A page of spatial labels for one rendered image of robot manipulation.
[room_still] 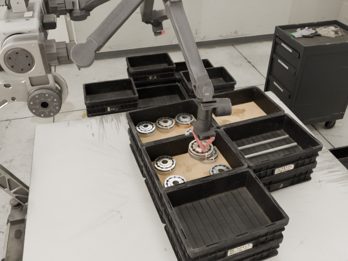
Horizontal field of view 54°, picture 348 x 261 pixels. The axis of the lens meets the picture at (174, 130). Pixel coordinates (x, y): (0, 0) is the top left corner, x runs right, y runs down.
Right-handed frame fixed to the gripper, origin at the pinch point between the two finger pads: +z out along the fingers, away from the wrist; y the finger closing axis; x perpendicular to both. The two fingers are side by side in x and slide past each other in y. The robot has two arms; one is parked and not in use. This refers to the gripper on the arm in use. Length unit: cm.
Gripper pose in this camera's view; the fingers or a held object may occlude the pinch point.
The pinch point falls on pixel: (201, 145)
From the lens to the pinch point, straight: 141.1
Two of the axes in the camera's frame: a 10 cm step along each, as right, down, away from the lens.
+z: -0.5, 7.9, 6.1
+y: -3.3, -5.9, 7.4
